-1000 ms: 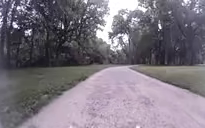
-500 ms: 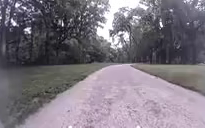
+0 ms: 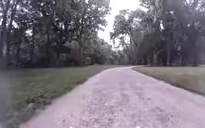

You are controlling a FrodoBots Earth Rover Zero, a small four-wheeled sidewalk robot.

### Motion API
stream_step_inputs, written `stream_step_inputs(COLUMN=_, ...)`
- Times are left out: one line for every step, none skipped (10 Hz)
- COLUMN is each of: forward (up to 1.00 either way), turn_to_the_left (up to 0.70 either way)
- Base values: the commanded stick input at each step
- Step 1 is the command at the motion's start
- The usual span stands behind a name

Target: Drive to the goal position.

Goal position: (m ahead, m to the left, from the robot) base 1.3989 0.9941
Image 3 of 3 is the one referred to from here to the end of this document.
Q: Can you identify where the pinkish grey gravel path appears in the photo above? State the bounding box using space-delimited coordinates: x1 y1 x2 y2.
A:
21 65 205 128

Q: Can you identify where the wood of green trees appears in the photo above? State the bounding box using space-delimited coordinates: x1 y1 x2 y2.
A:
0 0 128 70
109 0 205 68

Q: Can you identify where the grass beside path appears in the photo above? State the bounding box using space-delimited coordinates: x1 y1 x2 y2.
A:
0 64 125 128
132 64 205 101

